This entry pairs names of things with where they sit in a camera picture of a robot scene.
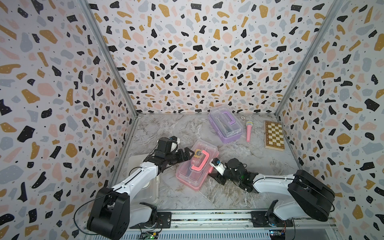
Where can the white clear toolbox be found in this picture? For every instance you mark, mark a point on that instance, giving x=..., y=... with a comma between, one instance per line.
x=150, y=188

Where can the aluminium corner post right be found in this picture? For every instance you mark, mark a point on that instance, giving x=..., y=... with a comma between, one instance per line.
x=331, y=14

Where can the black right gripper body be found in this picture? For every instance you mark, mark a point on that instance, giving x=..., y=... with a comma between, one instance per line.
x=227, y=176

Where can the purple toolbox with clear lid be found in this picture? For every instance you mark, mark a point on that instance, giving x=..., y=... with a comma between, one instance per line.
x=226, y=124

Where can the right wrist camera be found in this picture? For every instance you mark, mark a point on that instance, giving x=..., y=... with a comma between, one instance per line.
x=218, y=166

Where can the aluminium corner post left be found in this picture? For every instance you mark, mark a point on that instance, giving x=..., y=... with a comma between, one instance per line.
x=93, y=25

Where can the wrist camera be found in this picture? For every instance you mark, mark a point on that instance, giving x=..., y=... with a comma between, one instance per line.
x=172, y=144
x=218, y=166

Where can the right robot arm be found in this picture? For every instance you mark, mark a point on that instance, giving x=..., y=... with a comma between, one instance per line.
x=306, y=196

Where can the yellow tape measure in pink box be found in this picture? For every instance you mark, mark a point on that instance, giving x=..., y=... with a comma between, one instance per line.
x=198, y=154

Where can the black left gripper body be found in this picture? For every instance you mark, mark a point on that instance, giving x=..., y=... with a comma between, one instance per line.
x=176, y=157

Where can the pink toolbox with clear lid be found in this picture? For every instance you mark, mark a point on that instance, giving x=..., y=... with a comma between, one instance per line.
x=194, y=172

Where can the aluminium corner post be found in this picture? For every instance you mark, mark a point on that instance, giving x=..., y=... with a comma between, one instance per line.
x=93, y=25
x=331, y=14

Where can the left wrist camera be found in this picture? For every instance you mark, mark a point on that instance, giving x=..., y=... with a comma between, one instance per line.
x=172, y=144

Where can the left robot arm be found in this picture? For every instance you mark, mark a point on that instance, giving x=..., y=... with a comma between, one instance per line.
x=112, y=213

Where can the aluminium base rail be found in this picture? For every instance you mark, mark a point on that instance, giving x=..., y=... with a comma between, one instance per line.
x=232, y=225

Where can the pink toy microphone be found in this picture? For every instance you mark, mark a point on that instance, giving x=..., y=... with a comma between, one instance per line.
x=249, y=125

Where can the wooden chessboard box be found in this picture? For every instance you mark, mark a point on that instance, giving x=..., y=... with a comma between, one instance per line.
x=274, y=137

